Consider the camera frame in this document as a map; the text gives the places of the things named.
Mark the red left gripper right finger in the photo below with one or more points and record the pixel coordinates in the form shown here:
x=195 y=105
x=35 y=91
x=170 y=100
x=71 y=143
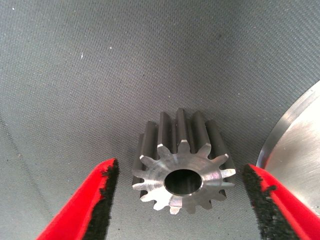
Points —
x=282 y=210

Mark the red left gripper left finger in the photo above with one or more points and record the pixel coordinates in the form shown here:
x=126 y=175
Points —
x=82 y=207

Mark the small steel planetary gear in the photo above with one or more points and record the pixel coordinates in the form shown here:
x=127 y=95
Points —
x=150 y=175

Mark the round metal carrier plate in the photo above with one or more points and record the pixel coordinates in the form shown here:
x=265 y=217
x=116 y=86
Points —
x=295 y=150

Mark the dark grey table cloth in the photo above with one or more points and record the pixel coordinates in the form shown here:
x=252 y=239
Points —
x=100 y=75

